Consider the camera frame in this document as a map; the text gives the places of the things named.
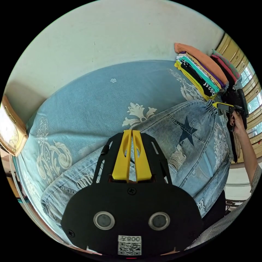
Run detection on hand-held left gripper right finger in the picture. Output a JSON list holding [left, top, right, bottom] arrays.
[[132, 130, 153, 183]]

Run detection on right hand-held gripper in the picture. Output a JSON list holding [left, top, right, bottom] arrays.
[[212, 90, 246, 132]]

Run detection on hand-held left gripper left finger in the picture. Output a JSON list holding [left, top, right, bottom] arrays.
[[111, 130, 133, 183]]

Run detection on blue jeans with star print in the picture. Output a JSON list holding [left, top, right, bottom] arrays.
[[40, 100, 234, 233]]

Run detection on person's right forearm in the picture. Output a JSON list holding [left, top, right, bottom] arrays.
[[234, 126, 259, 171]]

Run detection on person's right hand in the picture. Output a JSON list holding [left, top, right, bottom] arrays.
[[230, 111, 245, 135]]

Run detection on pile of clothes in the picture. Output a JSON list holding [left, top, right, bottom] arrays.
[[174, 42, 242, 101]]

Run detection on bed with blue printed sheet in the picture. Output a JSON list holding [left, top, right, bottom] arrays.
[[12, 59, 235, 247]]

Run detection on person's body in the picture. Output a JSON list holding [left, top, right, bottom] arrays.
[[184, 163, 262, 252]]

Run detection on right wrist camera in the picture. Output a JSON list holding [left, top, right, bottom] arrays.
[[237, 88, 250, 130]]

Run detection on window with yellow frame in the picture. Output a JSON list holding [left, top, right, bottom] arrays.
[[216, 32, 262, 149]]

